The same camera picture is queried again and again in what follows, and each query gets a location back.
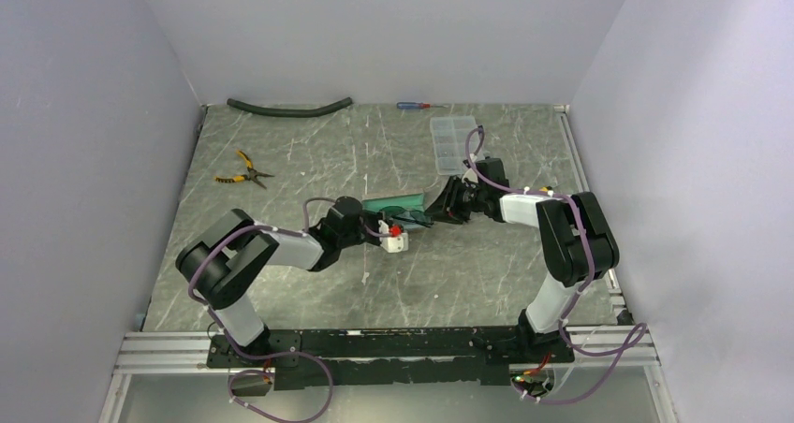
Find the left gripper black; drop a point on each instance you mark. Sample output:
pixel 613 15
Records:
pixel 374 217

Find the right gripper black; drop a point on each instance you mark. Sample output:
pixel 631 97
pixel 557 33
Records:
pixel 445 209

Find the blue red screwdriver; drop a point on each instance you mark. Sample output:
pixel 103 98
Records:
pixel 417 105

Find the aluminium frame rail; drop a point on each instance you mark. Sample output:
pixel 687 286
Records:
pixel 188 352

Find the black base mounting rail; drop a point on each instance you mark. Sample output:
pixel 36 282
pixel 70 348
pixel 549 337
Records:
pixel 366 357

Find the clear plastic organizer box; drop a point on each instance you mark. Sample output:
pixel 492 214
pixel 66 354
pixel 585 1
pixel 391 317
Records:
pixel 449 141

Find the yellow handled pliers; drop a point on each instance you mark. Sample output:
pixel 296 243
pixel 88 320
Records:
pixel 251 174

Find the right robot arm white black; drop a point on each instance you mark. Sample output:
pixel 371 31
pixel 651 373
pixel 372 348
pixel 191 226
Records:
pixel 576 240

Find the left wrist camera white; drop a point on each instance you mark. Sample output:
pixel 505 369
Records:
pixel 393 238

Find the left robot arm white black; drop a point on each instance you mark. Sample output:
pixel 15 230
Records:
pixel 222 263

